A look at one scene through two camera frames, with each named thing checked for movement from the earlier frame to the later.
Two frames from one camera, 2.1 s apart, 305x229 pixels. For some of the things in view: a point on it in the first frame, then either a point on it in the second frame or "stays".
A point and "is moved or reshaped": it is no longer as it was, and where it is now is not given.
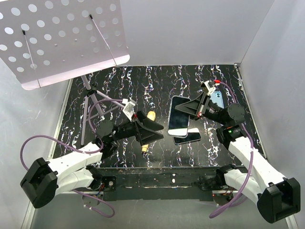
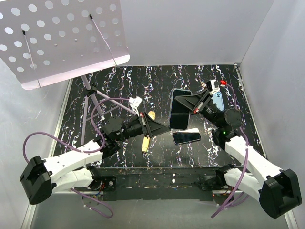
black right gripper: x=195 y=108 → x=200 y=100
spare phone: x=178 y=120 is moved or reshaped
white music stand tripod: x=90 y=91 stays
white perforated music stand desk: x=42 y=41 stays
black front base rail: x=158 y=183 stays
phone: x=216 y=97 stays
